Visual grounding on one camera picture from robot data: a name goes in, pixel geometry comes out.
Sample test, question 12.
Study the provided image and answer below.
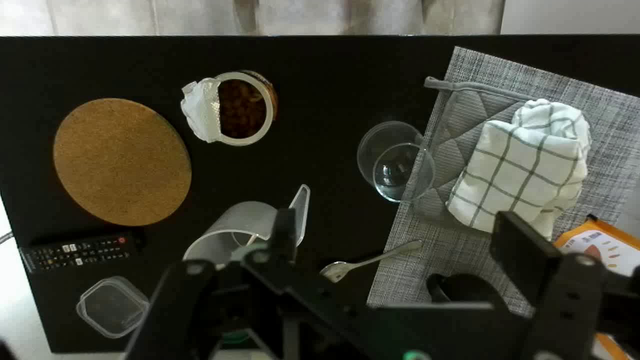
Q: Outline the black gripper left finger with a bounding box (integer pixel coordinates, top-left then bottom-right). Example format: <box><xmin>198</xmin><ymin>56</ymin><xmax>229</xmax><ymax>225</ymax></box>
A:
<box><xmin>124</xmin><ymin>258</ymin><xmax>224</xmax><ymax>360</ymax></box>

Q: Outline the black remote control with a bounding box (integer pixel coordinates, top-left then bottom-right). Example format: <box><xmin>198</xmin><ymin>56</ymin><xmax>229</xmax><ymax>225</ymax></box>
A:
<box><xmin>18</xmin><ymin>230</ymin><xmax>140</xmax><ymax>275</ymax></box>

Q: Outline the white checked kitchen towel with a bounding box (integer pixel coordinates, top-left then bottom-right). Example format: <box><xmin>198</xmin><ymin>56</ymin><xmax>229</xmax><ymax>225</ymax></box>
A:
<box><xmin>445</xmin><ymin>99</ymin><xmax>594</xmax><ymax>243</ymax></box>

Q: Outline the grey quilted pot holder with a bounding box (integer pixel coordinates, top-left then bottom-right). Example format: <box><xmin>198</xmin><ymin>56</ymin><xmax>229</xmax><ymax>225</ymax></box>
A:
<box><xmin>407</xmin><ymin>74</ymin><xmax>536</xmax><ymax>221</ymax></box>

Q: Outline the clear plastic lidded container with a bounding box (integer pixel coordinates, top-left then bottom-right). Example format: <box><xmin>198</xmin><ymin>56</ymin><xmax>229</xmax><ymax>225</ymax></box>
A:
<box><xmin>74</xmin><ymin>275</ymin><xmax>152</xmax><ymax>340</ymax></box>

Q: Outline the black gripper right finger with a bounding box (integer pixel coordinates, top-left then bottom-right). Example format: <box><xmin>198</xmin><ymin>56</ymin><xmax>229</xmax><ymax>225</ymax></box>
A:
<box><xmin>489</xmin><ymin>210</ymin><xmax>610</xmax><ymax>360</ymax></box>

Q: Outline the orange food packet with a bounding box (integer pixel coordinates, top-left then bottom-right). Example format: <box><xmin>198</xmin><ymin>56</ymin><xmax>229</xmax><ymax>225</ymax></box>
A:
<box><xmin>552</xmin><ymin>214</ymin><xmax>640</xmax><ymax>360</ymax></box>

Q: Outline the black table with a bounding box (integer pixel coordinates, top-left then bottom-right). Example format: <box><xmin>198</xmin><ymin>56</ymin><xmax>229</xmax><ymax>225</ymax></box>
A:
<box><xmin>0</xmin><ymin>35</ymin><xmax>640</xmax><ymax>357</ymax></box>

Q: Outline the round cork mat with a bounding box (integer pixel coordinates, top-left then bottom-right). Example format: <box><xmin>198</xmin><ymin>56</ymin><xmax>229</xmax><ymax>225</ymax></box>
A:
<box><xmin>52</xmin><ymin>97</ymin><xmax>193</xmax><ymax>229</ymax></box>

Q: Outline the beige curtain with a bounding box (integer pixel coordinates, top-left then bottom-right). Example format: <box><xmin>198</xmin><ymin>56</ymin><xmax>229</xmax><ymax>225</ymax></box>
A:
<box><xmin>0</xmin><ymin>0</ymin><xmax>506</xmax><ymax>38</ymax></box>

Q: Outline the open dessert cup peeled lid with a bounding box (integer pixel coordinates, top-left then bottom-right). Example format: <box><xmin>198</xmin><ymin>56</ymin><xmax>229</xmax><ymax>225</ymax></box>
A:
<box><xmin>177</xmin><ymin>68</ymin><xmax>279</xmax><ymax>149</ymax></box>

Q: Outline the clear glass bowl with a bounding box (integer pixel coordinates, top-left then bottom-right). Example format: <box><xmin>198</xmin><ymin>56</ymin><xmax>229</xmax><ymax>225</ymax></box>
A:
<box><xmin>353</xmin><ymin>121</ymin><xmax>438</xmax><ymax>204</ymax></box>

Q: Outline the translucent plastic measuring jug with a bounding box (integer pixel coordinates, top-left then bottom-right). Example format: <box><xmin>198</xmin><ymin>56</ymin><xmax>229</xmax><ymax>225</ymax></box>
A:
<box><xmin>181</xmin><ymin>184</ymin><xmax>312</xmax><ymax>269</ymax></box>

